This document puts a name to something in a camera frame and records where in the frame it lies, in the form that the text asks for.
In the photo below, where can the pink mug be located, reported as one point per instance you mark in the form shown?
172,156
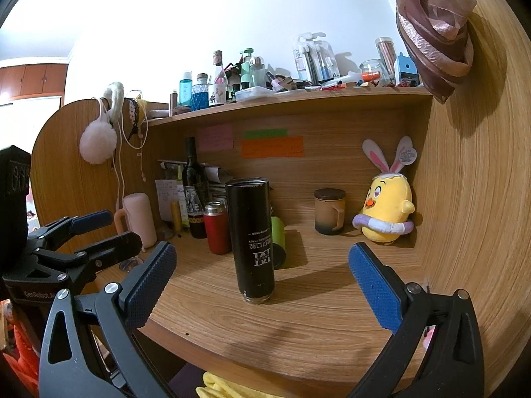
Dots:
139,219

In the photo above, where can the black dotted headband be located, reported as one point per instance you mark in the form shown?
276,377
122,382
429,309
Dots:
132,116

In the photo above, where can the pink sticky note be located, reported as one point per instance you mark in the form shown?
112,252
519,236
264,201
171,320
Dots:
215,138

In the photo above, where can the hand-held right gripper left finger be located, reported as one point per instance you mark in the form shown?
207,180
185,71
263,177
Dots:
151,282

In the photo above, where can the yellow chick plush toy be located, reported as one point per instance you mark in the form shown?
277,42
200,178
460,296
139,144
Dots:
388,207

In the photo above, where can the white plastic tray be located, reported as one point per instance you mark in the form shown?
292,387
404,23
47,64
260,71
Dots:
253,93

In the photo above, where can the white handwritten note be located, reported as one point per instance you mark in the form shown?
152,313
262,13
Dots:
166,199

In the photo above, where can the toothbrush pack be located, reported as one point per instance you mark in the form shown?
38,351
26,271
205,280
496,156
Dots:
315,60

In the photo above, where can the clear frosted bottle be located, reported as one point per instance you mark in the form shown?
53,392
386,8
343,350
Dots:
257,72

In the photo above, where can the wooden desk hutch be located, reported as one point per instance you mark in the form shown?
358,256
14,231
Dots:
468,182

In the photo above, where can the brown ceramic mug with lid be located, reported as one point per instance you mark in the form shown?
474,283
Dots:
327,213

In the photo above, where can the red thermos bottle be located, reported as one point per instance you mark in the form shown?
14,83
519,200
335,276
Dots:
216,232

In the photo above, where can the green cup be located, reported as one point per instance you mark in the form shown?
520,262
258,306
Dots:
278,236

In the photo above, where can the green pump bottle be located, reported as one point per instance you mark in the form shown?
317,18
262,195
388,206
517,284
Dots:
246,70

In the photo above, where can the white fluffy earmuffs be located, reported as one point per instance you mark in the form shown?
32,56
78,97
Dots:
97,143

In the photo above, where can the brown sheer scarf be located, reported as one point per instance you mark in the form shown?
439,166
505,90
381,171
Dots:
435,45

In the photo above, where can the blue bead bottle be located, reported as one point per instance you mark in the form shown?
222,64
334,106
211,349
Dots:
200,95

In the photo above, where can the clear pencil tube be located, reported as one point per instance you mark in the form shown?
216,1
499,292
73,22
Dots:
386,58

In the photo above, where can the glass jar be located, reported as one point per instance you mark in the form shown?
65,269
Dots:
373,72

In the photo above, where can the green sticky note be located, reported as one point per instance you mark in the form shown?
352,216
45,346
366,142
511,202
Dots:
265,134

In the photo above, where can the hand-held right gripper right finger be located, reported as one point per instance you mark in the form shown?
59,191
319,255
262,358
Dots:
375,286

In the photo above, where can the blue liquid bottle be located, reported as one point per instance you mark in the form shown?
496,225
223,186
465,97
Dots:
185,91

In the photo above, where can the red cloth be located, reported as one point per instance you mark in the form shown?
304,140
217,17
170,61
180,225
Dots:
20,352

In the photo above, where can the yellow cloth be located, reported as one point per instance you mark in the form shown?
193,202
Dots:
232,387

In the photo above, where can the yellow tube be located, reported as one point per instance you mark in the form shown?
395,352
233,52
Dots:
176,215

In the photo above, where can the black tall cup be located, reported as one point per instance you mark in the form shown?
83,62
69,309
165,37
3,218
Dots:
251,232

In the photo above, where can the wooden wall cabinets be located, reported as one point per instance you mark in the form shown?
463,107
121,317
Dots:
33,78

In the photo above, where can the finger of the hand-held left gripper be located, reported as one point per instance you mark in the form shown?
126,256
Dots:
91,222
124,242

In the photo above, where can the blue pencil sharpener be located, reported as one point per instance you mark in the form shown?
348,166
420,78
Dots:
406,72

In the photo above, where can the orange sticky note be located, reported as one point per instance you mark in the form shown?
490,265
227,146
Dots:
271,147

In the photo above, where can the illustrated label glass bottle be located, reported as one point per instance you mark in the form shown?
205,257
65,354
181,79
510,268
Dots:
218,87

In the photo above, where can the dark wine bottle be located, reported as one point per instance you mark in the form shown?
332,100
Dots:
194,190

